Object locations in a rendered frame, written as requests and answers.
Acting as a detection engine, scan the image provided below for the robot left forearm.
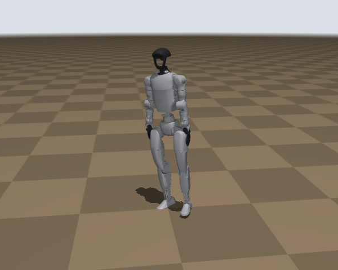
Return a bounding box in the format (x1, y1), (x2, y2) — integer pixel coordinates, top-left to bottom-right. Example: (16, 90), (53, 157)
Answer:
(179, 101), (190, 131)

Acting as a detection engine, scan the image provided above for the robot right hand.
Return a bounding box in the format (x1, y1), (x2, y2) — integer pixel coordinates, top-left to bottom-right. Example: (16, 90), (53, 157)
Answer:
(146, 125), (152, 139)

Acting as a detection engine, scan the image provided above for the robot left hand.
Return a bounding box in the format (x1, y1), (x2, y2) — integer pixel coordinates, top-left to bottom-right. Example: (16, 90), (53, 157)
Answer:
(183, 128), (190, 146)

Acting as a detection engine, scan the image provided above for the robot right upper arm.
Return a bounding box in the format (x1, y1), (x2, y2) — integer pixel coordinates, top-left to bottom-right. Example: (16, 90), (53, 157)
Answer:
(144, 76), (155, 108)

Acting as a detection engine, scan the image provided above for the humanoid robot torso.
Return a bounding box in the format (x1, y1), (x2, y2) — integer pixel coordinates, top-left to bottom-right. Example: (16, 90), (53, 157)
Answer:
(150, 70), (180, 136)

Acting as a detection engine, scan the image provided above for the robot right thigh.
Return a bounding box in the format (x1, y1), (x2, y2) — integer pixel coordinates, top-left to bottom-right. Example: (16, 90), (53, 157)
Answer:
(150, 125), (171, 173)

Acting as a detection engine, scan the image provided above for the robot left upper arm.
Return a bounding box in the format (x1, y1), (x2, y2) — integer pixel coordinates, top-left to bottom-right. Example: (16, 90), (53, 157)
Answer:
(172, 74), (186, 110)

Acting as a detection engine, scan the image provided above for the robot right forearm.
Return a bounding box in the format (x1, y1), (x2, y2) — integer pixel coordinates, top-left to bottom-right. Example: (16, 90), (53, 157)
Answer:
(145, 107), (154, 128)

